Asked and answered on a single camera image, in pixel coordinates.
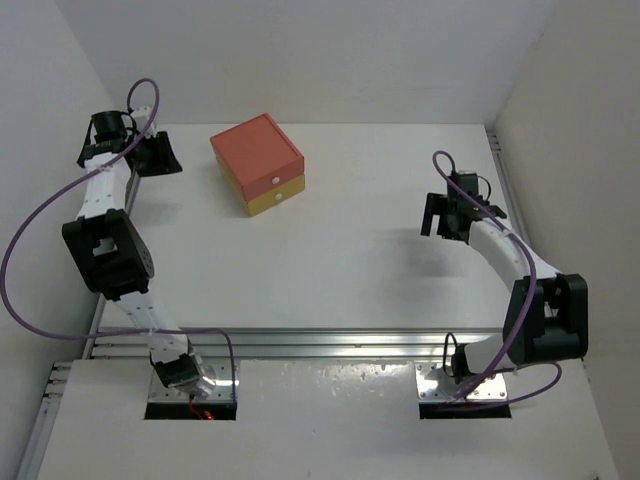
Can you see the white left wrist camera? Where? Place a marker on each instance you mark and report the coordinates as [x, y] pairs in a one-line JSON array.
[[141, 116]]

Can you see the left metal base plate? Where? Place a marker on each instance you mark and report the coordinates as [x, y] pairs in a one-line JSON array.
[[216, 386]]

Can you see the orange drawer box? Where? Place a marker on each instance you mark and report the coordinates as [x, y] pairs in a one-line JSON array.
[[258, 155]]

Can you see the yellow drawer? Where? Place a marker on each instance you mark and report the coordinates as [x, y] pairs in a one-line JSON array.
[[272, 197]]

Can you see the metal base plate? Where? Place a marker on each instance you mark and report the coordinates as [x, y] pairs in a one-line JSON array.
[[216, 386], [435, 387]]

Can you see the aluminium frame rail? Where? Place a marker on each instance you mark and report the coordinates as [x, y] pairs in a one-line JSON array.
[[301, 344]]

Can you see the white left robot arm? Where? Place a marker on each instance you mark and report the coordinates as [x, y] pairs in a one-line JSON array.
[[110, 254]]

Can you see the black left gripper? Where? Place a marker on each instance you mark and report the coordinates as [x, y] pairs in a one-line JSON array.
[[164, 160]]

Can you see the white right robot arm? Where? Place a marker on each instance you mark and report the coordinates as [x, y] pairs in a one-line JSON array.
[[547, 313]]

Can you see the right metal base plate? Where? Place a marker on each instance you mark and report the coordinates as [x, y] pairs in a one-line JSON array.
[[435, 387]]

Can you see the white front cover panel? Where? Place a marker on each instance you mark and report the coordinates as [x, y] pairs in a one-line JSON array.
[[307, 420]]

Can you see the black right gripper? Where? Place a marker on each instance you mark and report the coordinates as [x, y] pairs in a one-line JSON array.
[[437, 205]]

